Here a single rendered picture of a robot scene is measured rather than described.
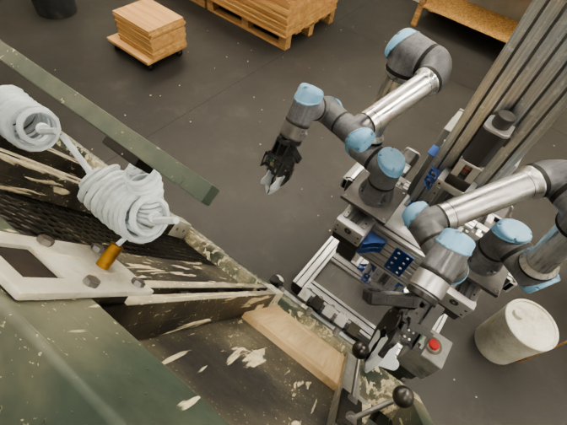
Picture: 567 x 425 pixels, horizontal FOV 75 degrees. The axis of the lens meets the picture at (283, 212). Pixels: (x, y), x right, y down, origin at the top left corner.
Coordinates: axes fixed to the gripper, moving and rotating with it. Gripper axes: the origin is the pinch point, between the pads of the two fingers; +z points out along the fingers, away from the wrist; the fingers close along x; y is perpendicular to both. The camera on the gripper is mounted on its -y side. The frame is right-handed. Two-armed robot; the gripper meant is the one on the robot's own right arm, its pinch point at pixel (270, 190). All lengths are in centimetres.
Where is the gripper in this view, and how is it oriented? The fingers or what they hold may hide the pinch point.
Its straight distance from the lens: 121.0
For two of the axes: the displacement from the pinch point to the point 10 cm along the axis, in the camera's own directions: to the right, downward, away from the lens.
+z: -3.8, 7.9, 4.7
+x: 7.8, 5.5, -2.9
